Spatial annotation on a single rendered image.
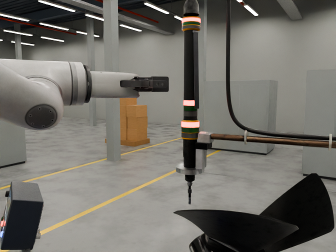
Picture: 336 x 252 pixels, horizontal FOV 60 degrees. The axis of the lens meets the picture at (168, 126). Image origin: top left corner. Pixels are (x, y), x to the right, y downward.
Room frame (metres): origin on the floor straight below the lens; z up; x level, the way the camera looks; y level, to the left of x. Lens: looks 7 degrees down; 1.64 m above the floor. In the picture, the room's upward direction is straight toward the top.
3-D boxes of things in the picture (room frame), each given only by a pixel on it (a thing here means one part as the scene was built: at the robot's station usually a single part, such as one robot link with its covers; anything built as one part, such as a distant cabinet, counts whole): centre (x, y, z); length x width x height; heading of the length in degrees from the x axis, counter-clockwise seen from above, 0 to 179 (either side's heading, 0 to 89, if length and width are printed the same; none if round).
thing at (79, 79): (0.58, 0.18, 1.66); 0.09 x 0.03 x 0.08; 29
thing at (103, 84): (0.61, 0.12, 1.66); 0.11 x 0.10 x 0.07; 119
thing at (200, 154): (0.70, -0.06, 1.50); 0.09 x 0.07 x 0.10; 64
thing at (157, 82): (0.60, 0.02, 1.66); 0.07 x 0.03 x 0.03; 119
